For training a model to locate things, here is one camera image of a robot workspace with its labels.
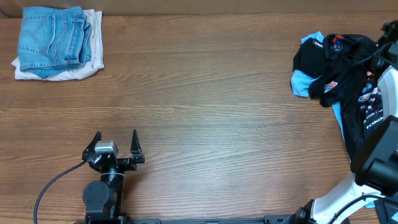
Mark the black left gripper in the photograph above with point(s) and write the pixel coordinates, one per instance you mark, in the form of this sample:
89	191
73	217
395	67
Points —
137	155

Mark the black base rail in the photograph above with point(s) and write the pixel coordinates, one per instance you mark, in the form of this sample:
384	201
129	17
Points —
268	219

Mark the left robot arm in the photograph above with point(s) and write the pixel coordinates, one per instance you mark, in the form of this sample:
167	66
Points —
104	198

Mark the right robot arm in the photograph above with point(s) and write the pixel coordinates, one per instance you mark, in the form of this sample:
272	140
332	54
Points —
373	176

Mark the folded white cloth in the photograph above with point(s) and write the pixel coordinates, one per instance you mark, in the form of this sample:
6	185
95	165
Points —
94	18

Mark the black and light-blue garment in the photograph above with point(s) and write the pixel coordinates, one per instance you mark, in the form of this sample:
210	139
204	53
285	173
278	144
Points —
338	95

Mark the folded blue jeans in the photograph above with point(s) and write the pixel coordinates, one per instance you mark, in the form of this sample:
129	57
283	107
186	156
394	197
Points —
52	41

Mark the black printed cycling jersey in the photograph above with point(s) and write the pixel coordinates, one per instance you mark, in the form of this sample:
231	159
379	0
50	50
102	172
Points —
336	70

